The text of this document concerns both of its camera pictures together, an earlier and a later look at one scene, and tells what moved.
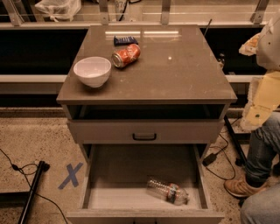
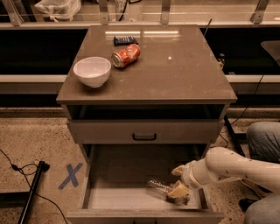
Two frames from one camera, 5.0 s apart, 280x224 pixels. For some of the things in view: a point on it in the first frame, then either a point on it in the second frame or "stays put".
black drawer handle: (144, 138) stays put
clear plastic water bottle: (168, 191) stays put
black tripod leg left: (43, 166) stays put
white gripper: (269, 49) -> (188, 174)
